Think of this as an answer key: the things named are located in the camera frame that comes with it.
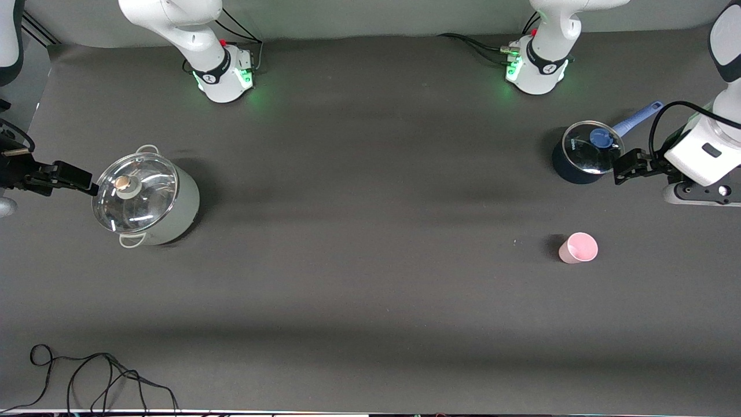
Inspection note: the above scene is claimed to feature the black frame rail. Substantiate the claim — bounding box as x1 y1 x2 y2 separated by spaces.
22 12 58 47

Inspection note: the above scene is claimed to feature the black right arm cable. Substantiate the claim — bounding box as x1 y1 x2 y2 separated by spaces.
0 119 36 158

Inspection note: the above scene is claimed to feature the glass lid with grey knob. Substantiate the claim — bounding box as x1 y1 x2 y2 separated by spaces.
93 152 179 233

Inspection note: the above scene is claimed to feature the dark blue saucepan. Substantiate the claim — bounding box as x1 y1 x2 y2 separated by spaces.
552 101 665 185

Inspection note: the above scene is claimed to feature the thin black loose cable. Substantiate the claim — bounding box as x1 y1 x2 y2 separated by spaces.
0 343 180 415

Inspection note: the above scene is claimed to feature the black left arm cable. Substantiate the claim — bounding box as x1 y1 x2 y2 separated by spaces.
648 101 741 164

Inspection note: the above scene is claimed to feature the dark grey table cover sheet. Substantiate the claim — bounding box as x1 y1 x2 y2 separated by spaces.
0 26 741 413

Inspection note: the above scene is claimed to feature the grey pot with loop handles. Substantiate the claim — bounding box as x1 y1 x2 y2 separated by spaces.
93 145 201 248

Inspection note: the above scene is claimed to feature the glass lid with blue knob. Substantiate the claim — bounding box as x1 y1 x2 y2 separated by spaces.
563 120 626 175

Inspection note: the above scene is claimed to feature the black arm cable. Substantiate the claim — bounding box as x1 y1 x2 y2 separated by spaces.
648 101 741 164
0 119 36 158

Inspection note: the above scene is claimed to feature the pink plastic cup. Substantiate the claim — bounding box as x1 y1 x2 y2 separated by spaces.
559 232 599 265

